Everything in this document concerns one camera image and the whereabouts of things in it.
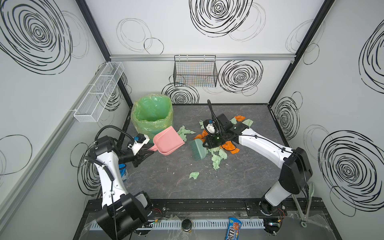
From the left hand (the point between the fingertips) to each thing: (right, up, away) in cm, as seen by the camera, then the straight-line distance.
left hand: (149, 149), depth 73 cm
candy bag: (+41, -34, -5) cm, 53 cm away
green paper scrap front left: (+22, -17, +12) cm, 30 cm away
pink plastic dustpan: (+8, +4, +4) cm, 10 cm away
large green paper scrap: (+14, +6, +30) cm, 34 cm away
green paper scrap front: (+37, -7, +19) cm, 42 cm away
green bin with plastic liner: (-6, +19, +24) cm, 32 cm away
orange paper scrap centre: (+38, +3, -6) cm, 39 cm away
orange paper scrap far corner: (+56, +15, +38) cm, 69 cm away
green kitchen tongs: (+75, -32, -2) cm, 81 cm away
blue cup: (-5, -4, -16) cm, 17 cm away
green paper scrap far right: (+62, +13, +35) cm, 73 cm away
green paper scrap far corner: (+51, +13, +35) cm, 63 cm away
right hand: (+27, +1, +6) cm, 27 cm away
